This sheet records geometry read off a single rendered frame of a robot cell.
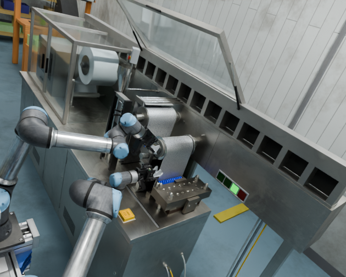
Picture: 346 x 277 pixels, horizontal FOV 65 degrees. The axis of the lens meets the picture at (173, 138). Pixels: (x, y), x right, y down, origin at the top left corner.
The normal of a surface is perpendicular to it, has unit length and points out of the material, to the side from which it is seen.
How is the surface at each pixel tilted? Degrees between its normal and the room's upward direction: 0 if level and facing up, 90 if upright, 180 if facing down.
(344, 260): 90
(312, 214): 90
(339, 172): 90
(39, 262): 0
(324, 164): 90
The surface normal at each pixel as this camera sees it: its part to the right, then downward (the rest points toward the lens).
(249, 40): -0.74, 0.08
